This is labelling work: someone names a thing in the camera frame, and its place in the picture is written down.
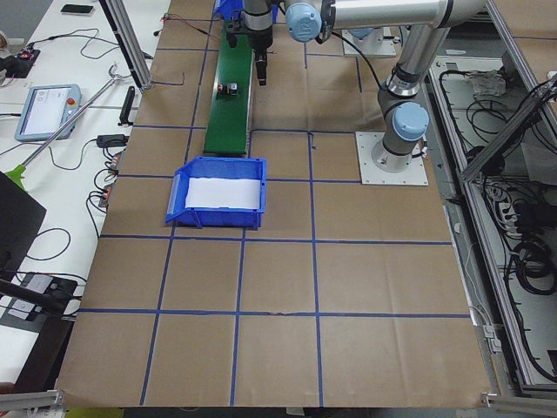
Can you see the white foam pad left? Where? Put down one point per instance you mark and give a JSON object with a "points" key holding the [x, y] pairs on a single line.
{"points": [[223, 193]]}

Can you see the black handheld device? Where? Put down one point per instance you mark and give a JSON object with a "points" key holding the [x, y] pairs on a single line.
{"points": [[124, 116]]}

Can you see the green conveyor belt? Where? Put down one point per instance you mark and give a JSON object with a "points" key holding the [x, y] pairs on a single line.
{"points": [[228, 124]]}

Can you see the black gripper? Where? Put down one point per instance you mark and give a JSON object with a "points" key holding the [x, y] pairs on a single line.
{"points": [[259, 39]]}

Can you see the black smartphone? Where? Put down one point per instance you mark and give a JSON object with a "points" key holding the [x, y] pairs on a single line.
{"points": [[77, 9]]}

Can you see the black power adapter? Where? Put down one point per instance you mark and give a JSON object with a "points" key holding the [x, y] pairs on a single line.
{"points": [[111, 140]]}

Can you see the blue teach pendant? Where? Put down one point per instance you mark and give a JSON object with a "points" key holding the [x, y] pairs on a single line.
{"points": [[46, 109]]}

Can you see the grabber reacher tool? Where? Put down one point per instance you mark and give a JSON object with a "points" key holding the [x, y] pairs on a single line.
{"points": [[16, 174]]}

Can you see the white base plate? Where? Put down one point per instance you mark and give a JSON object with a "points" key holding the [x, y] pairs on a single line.
{"points": [[382, 50], [377, 166]]}

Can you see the left blue plastic bin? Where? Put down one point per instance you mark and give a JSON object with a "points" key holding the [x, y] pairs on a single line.
{"points": [[216, 167]]}

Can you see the red mushroom push button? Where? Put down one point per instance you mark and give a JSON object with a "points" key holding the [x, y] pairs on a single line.
{"points": [[230, 89]]}

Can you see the blue plastic bin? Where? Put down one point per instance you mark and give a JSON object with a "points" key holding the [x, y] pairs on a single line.
{"points": [[216, 167], [226, 8]]}

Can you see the right blue plastic bin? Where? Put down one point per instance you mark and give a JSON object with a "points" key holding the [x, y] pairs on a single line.
{"points": [[226, 8]]}

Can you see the aluminium frame post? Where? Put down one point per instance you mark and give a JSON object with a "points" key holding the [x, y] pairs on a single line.
{"points": [[121, 27]]}

